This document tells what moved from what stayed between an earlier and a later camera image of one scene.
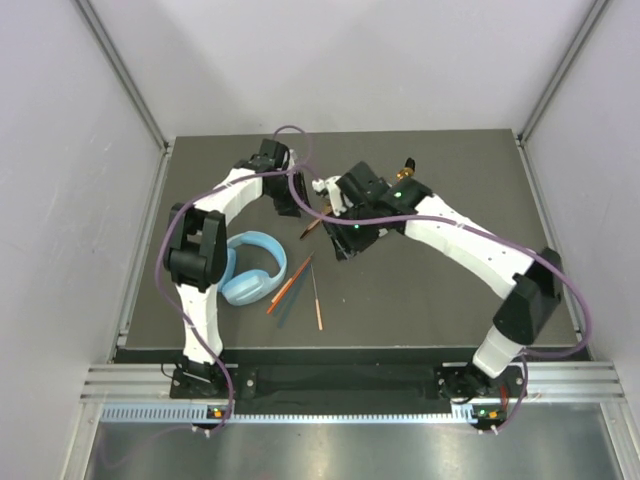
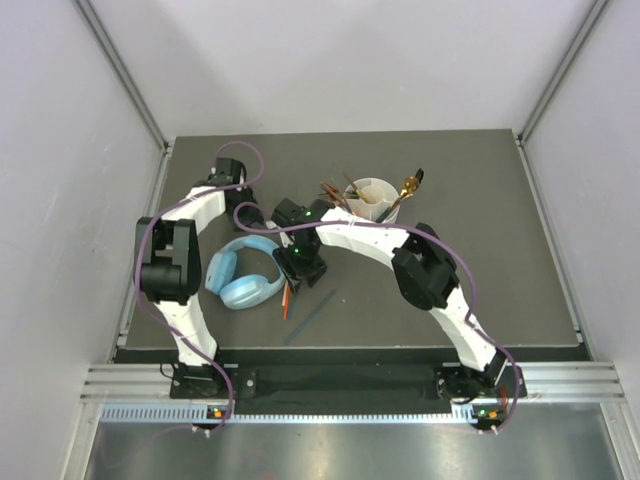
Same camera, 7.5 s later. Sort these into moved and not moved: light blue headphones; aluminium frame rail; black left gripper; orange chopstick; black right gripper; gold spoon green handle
Moved: orange chopstick; black left gripper; gold spoon green handle; black right gripper
Not moved: aluminium frame rail; light blue headphones
